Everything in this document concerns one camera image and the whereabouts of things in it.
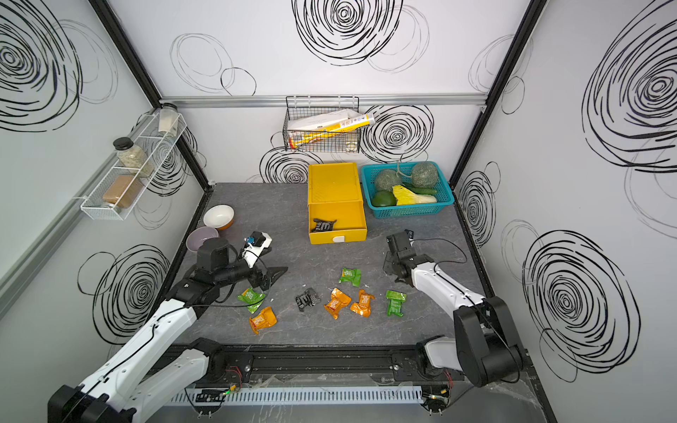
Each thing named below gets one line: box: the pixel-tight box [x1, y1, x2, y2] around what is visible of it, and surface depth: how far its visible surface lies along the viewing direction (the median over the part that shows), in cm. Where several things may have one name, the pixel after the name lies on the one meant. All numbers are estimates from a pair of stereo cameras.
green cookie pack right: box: [386, 289, 407, 318], surface depth 87 cm
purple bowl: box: [185, 226, 220, 253], surface depth 99 cm
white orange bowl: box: [202, 204, 236, 231], surface depth 107 cm
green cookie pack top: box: [338, 267, 363, 288], surface depth 93 cm
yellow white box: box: [287, 108, 377, 150], surface depth 88 cm
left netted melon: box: [375, 169, 402, 192], surface depth 111 cm
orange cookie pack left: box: [248, 306, 278, 335], surface depth 83 cm
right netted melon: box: [411, 161, 439, 189], surface depth 111 cm
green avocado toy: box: [371, 190, 397, 207], surface depth 107 cm
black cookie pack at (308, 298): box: [295, 287, 321, 312], surface depth 87 cm
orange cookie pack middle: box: [323, 287, 352, 320], surface depth 86 cm
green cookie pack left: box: [237, 287, 266, 314], surface depth 88 cm
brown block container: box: [102, 175, 144, 209], surface depth 69 cm
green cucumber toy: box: [401, 182, 439, 195], surface depth 110 cm
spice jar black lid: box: [112, 136, 155, 178], surface depth 72 cm
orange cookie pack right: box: [349, 289, 376, 319], surface depth 86 cm
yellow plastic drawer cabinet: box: [307, 162, 368, 245], surface depth 91 cm
